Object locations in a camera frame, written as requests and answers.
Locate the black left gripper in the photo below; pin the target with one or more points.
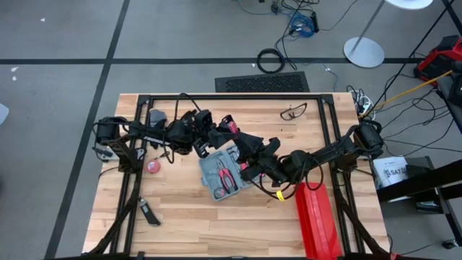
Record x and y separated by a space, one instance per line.
216 137

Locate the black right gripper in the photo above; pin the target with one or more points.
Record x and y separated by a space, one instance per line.
272 168

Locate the pink bit holder PH print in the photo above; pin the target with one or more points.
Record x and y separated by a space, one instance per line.
233 127

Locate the grey plastic tool case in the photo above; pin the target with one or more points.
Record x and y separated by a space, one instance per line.
209 173

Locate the pink round tape measure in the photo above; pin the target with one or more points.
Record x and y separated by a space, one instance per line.
153 166

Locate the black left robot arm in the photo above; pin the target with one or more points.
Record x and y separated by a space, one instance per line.
155 139

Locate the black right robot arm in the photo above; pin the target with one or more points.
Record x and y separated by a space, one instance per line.
335 150

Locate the black clear safety glasses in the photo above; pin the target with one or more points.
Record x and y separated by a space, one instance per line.
288 115

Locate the grey black work glove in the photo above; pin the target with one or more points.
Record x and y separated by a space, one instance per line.
157 116

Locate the long red plastic bin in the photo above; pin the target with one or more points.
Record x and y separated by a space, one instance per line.
317 220

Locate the black utility knife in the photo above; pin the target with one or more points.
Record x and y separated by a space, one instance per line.
148 211

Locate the white power strip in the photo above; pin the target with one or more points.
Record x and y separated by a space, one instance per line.
364 104

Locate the white cardboard box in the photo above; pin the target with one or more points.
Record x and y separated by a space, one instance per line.
390 172

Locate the black power brick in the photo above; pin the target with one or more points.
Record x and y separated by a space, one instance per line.
315 21

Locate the white floor lamp stand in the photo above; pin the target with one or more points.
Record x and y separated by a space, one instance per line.
364 52

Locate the black metal shelf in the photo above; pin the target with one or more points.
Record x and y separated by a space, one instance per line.
418 182

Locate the black stand pole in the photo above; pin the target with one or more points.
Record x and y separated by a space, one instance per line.
415 56

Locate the red black equipment case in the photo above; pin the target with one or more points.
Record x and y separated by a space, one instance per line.
438 59

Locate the white round object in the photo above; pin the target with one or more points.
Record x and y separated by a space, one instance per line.
3 113

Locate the black equipment cart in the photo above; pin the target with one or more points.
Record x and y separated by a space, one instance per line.
454 94

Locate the small black device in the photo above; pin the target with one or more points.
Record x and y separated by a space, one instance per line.
450 244

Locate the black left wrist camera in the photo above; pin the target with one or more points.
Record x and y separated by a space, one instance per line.
204 118

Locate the black aluminium table frame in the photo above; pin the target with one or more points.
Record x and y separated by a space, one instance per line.
252 96

